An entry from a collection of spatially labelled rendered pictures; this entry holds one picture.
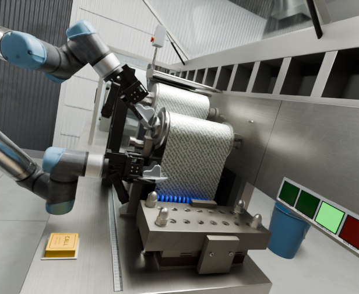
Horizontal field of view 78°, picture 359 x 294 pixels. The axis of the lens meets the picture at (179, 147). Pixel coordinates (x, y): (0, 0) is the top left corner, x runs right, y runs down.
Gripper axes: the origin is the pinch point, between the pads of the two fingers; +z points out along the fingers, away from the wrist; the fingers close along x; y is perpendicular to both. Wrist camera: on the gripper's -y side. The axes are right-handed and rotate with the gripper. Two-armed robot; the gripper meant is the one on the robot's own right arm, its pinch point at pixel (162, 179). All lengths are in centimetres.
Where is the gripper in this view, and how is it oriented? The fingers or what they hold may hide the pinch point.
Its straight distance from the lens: 76.1
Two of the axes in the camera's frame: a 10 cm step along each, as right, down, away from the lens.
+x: -3.2, -2.7, 9.1
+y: 2.4, -9.5, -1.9
